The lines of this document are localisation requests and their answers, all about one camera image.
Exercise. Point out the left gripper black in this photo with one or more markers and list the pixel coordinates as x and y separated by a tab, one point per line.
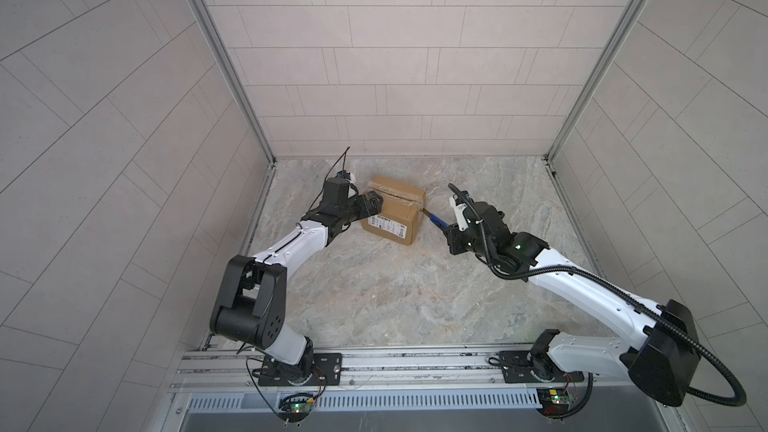
373	209

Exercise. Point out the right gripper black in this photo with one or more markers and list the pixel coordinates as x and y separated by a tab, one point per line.
452	233

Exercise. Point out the brown cardboard express box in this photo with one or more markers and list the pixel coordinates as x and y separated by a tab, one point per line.
401	213

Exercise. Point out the blue utility knife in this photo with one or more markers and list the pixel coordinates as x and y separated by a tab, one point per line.
438	222

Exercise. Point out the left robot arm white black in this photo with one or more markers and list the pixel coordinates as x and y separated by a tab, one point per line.
251	303

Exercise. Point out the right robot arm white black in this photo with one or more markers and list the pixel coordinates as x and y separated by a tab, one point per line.
653	346

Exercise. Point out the white ventilation grille strip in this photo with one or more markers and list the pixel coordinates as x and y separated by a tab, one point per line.
373	400

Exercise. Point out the right green circuit board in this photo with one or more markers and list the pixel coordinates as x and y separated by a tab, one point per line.
553	401

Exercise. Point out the green circuit board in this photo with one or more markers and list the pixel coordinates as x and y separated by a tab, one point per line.
296	407
553	401

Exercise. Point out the left green circuit board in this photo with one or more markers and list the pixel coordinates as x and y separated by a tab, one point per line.
296	407

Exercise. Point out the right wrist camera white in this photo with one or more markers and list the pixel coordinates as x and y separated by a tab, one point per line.
458	207

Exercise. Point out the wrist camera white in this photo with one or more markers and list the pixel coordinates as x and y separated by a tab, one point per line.
458	207
346	175

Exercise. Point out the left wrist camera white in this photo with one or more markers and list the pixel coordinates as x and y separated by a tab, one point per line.
346	175

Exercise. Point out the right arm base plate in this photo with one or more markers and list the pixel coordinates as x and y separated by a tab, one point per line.
519	367

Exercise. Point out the aluminium mounting rail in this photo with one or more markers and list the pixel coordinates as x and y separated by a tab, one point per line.
360	368

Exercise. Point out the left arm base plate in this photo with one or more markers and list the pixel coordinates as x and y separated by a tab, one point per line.
312	369

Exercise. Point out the right aluminium corner post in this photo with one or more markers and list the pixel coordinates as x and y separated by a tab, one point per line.
627	20

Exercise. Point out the aluminium corner post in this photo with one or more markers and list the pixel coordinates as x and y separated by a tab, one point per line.
212	37
627	20

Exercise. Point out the left aluminium corner post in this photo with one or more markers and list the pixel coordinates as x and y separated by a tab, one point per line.
212	37

